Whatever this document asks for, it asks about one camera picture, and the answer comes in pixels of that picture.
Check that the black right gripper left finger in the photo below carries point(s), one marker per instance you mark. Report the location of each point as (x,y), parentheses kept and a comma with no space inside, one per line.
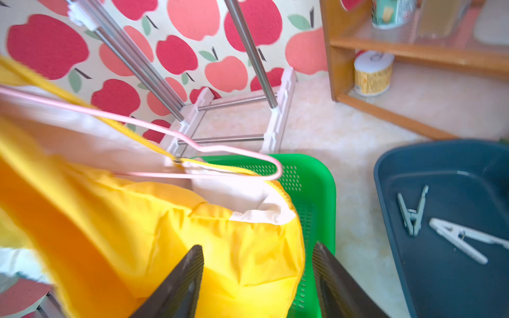
(178,294)

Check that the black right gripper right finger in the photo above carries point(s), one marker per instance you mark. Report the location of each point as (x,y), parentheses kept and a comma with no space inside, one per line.
(338,293)

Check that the blue-green clothespin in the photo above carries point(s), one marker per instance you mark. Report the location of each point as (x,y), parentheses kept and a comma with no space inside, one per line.
(412,218)

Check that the yellow jacket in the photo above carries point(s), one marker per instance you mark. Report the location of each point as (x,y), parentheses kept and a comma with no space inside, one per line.
(107,213)

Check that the white clothespin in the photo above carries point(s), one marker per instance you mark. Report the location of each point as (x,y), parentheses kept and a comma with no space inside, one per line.
(456,235)

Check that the white dinosaur print jacket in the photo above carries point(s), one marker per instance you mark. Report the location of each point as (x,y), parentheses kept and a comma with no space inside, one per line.
(19,263)

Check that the green plastic basket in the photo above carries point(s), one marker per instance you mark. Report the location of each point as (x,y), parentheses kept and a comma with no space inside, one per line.
(258,243)

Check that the dark blue plastic bin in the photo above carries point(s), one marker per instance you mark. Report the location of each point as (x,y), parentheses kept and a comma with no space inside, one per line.
(445,209)

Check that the steel white clothes rack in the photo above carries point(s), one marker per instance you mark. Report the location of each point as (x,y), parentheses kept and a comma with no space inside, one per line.
(193,46)

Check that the yellow white jar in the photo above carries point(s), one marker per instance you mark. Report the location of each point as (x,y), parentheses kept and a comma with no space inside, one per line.
(373,73)

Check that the wooden glass shelf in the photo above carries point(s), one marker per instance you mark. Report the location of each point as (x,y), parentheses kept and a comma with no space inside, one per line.
(447,88)

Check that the green patterned cup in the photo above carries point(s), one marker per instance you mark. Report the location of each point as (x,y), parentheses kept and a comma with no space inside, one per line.
(390,14)

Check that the white frosted cup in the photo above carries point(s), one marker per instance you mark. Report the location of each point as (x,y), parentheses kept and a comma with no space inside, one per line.
(491,26)

